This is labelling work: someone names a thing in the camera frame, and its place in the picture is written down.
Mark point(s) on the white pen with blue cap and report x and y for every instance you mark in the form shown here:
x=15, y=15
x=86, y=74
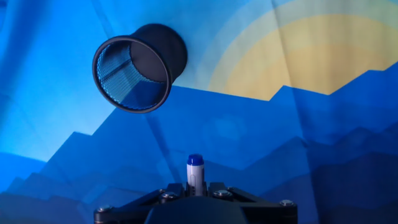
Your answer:
x=195, y=174

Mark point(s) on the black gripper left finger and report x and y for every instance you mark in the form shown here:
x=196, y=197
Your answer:
x=127, y=213

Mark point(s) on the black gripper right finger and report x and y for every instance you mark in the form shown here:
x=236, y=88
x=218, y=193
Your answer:
x=270, y=213

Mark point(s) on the dark blue cup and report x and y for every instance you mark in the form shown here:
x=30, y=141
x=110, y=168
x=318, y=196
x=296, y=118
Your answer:
x=164, y=53

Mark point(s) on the blue mountain print cloth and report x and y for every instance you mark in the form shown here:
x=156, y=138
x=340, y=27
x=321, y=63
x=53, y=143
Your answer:
x=248, y=130

